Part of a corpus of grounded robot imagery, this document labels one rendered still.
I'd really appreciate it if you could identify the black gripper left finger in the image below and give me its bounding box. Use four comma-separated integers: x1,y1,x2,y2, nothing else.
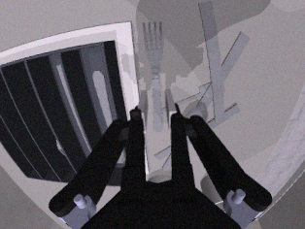
49,90,148,229

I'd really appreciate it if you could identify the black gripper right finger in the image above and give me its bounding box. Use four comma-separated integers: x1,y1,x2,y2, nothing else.
165,89,272,229

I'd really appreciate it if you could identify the grey mug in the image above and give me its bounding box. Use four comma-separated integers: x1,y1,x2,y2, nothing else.
149,175,172,183
200,175,224,211

